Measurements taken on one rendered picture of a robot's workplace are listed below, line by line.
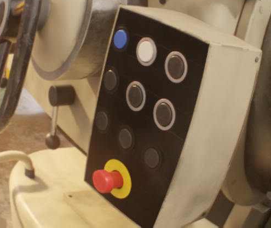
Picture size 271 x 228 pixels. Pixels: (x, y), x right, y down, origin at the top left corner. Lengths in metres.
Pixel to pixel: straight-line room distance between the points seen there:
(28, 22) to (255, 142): 0.39
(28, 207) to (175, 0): 0.91
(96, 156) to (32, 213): 0.78
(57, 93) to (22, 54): 0.32
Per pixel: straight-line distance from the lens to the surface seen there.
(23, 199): 1.36
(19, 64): 0.46
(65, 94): 0.78
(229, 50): 0.43
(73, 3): 0.60
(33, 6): 0.45
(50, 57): 0.64
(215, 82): 0.43
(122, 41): 0.50
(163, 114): 0.45
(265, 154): 0.65
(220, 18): 0.57
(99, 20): 0.59
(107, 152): 0.54
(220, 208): 1.44
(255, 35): 0.60
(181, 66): 0.43
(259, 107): 0.63
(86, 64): 0.62
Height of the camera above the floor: 1.41
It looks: 20 degrees down
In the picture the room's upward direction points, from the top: 13 degrees clockwise
